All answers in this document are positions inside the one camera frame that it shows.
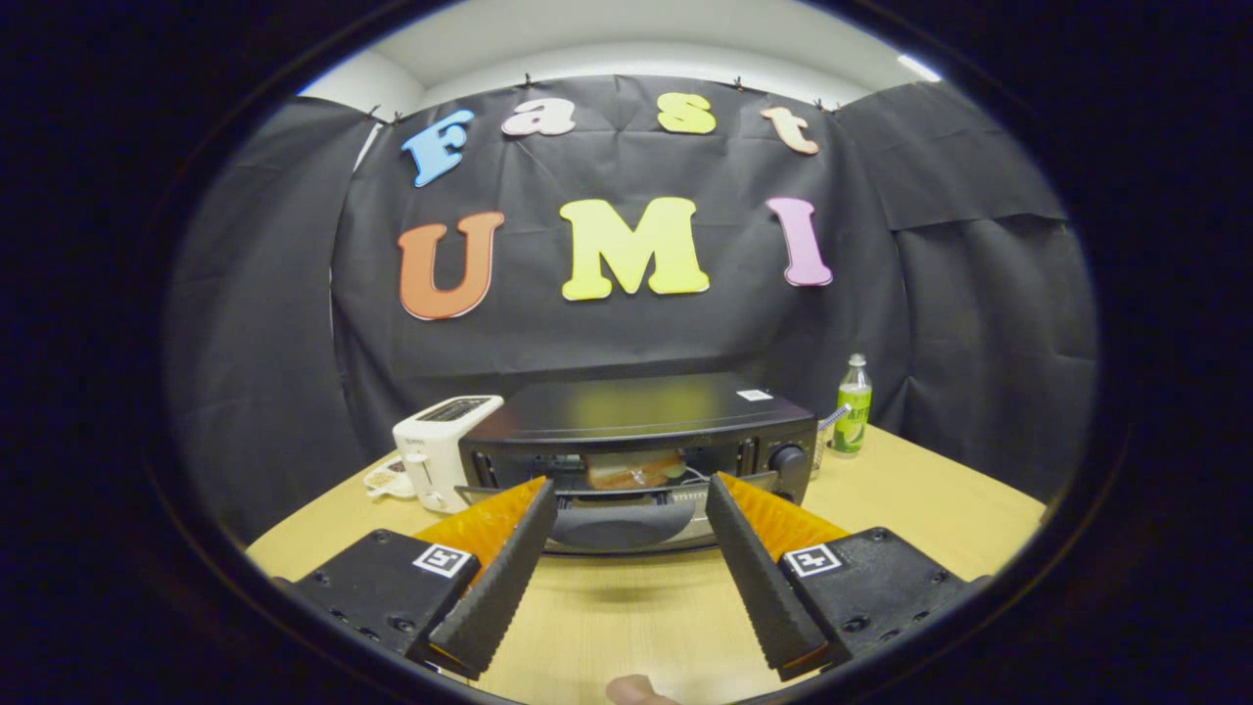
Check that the green label drink bottle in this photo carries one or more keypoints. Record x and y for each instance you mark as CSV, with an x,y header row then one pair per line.
x,y
853,411

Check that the toy sandwich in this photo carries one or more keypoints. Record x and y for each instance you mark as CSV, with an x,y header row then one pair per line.
x,y
631,473

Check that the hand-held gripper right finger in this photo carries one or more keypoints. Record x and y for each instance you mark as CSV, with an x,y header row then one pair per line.
x,y
764,587

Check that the clear glass with striped straw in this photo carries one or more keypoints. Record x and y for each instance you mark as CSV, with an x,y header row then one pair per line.
x,y
822,450

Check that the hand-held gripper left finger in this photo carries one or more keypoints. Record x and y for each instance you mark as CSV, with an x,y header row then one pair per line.
x,y
499,587

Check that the white slot toaster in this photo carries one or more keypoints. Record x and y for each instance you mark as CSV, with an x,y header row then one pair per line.
x,y
436,450

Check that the small ceiling light panel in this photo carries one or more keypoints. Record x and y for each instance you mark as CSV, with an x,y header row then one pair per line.
x,y
918,69

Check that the black toaster oven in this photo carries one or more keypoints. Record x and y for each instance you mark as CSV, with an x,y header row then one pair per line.
x,y
636,401

